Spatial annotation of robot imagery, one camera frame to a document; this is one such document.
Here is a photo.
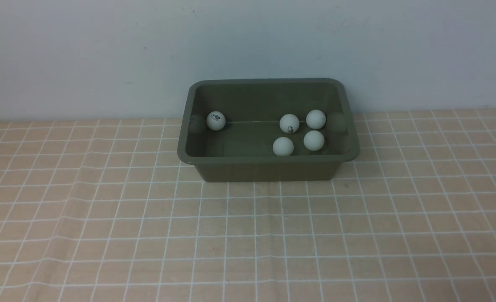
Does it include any white ping-pong ball small mark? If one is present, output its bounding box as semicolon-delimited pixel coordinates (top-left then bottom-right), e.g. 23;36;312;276
272;136;294;156

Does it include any white ping-pong ball with logo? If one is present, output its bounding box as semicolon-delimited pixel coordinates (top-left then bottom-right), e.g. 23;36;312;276
206;111;226;131

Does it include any white ping-pong ball black logo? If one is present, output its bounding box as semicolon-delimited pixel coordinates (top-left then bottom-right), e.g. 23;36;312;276
279;114;300;134

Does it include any white ping-pong ball plain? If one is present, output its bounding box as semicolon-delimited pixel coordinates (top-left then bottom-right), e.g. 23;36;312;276
303;130;325;151

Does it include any olive green plastic bin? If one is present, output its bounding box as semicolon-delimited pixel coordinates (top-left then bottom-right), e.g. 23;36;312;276
177;78;360;183

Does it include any peach grid-pattern tablecloth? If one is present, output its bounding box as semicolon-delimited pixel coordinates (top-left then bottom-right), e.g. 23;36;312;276
0;109;496;302

